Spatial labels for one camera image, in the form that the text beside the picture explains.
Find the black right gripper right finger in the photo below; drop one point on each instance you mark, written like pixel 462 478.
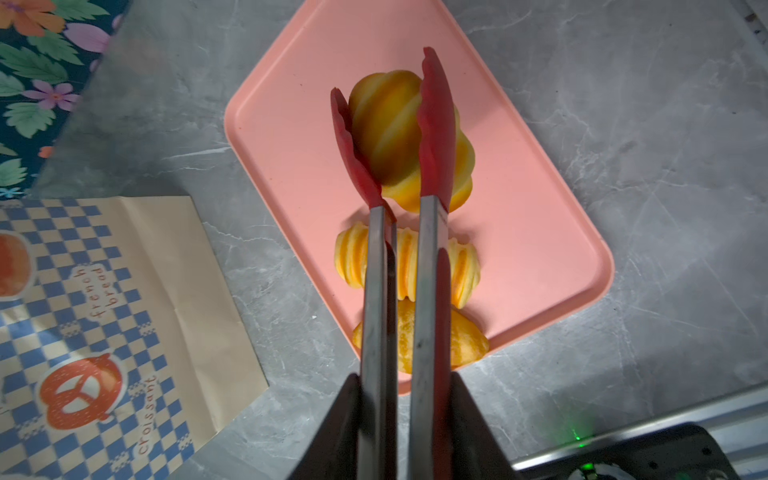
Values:
pixel 475 452

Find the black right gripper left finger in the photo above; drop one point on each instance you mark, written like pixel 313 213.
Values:
pixel 332 454

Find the red metal kitchen tongs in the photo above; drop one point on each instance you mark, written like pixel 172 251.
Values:
pixel 429 431

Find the golden croissant bread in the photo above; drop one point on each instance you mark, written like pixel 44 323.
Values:
pixel 468 343

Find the striped long bread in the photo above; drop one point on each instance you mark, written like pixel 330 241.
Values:
pixel 351 260

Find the blue checkered paper bag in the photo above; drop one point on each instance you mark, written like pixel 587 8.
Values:
pixel 122 351

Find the small round bread roll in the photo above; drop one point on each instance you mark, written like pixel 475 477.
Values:
pixel 384 110

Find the pink plastic tray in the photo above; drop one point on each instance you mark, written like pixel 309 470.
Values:
pixel 542 259

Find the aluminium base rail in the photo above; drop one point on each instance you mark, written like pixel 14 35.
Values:
pixel 723 438

